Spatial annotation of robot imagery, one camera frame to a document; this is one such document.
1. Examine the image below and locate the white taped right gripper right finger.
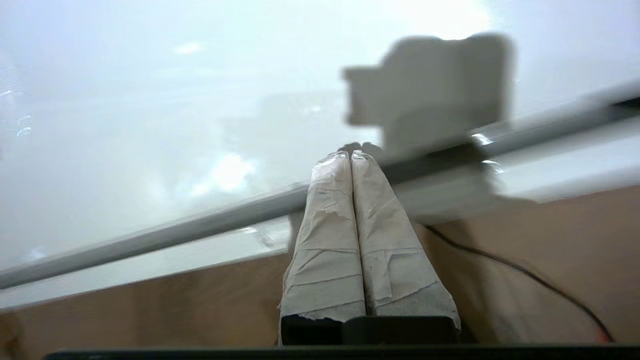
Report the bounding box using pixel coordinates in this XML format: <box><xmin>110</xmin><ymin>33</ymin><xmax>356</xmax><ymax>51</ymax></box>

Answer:
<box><xmin>351</xmin><ymin>150</ymin><xmax>461</xmax><ymax>331</ymax></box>

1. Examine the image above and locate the black floor cable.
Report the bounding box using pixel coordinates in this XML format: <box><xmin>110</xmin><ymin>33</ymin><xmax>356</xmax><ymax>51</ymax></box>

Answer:
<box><xmin>424</xmin><ymin>224</ymin><xmax>617</xmax><ymax>345</ymax></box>

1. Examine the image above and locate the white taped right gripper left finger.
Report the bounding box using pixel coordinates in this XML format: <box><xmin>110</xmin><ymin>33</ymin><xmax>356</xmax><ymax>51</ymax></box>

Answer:
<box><xmin>278</xmin><ymin>150</ymin><xmax>367</xmax><ymax>346</ymax></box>

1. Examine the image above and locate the glossy beige wide drawer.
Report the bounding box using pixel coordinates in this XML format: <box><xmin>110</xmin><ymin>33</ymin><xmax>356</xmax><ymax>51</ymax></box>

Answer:
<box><xmin>0</xmin><ymin>117</ymin><xmax>640</xmax><ymax>312</ymax></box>

